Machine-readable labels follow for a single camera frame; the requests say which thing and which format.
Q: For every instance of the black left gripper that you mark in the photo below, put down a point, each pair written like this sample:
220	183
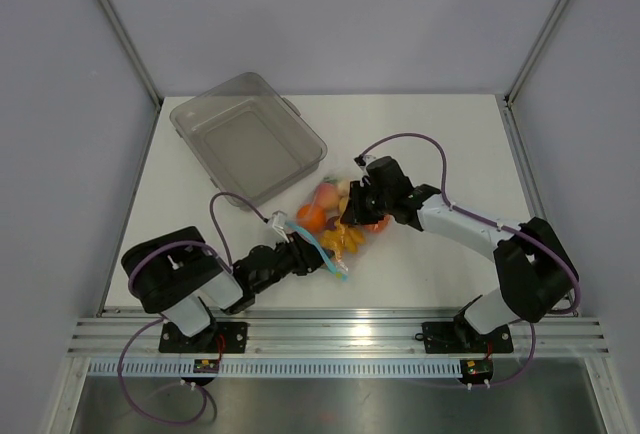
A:
307	257

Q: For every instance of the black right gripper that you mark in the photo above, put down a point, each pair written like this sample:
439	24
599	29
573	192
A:
355	213

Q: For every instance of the orange fake orange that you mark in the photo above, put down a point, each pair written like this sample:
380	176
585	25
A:
312	218

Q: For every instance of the clear zip top bag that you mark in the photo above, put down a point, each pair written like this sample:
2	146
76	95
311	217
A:
331	263

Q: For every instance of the clear grey plastic container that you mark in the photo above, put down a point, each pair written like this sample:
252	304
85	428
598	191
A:
249	140

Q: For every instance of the yellow-orange fake pretzel cluster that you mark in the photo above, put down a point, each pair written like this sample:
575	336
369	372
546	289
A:
342	239

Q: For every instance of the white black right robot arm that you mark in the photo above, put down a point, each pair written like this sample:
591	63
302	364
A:
533	270

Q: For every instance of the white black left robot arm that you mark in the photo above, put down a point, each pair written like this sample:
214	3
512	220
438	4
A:
169	273

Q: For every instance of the red-orange fake pepper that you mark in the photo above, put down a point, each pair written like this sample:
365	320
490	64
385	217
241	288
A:
379	226

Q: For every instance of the pink fake peach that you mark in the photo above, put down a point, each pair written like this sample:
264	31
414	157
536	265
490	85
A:
327	196

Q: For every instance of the purple fake fruit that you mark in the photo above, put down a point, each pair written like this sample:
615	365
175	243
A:
332	223

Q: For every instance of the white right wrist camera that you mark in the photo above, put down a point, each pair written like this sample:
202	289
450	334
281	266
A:
364	160

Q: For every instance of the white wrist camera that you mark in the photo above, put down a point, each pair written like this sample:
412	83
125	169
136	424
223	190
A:
278	222
364	160

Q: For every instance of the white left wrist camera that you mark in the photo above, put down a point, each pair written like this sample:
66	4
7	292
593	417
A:
278	222

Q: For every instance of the black left mount plate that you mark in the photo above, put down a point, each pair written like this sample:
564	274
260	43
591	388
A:
228	337

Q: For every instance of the black mount plate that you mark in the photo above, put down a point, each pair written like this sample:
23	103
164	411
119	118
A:
228	337
449	337

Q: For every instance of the white slotted cable duct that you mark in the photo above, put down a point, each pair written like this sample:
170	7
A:
280	368

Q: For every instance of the black right mount plate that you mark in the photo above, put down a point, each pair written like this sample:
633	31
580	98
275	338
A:
449	337

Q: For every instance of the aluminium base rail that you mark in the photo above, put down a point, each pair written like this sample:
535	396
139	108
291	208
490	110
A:
339	334

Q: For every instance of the right aluminium frame post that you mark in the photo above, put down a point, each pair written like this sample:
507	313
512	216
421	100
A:
551	23

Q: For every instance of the aluminium frame post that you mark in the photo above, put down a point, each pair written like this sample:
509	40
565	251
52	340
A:
125	41
551	23

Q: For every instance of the left aluminium frame post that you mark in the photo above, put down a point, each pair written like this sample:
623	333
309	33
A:
125	41

